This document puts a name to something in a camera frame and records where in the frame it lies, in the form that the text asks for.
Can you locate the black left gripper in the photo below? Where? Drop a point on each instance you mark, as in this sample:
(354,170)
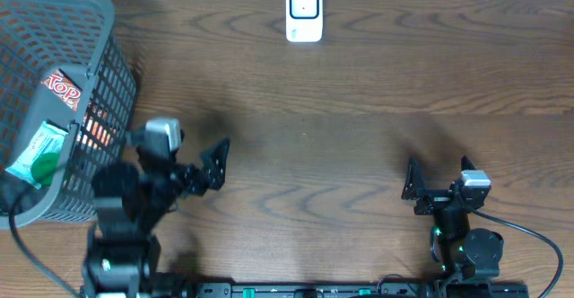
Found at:
(208,179)

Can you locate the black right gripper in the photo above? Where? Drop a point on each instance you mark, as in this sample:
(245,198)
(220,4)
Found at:
(415,188)

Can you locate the red Top snack bar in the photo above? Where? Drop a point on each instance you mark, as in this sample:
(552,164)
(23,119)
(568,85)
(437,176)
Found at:
(64,88)

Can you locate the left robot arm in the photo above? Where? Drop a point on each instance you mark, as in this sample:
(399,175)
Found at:
(130,199)

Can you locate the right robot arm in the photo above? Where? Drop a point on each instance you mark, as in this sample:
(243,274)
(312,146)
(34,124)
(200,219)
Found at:
(467,254)

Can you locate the white barcode scanner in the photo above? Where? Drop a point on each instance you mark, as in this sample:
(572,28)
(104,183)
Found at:
(304,21)

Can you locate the orange white snack packet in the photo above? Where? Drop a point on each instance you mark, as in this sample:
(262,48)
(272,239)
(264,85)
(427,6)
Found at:
(97,130)

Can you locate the grey plastic shopping basket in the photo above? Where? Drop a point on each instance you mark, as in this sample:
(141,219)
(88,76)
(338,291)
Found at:
(37,38)

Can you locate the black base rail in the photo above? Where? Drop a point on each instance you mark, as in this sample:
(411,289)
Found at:
(393,289)

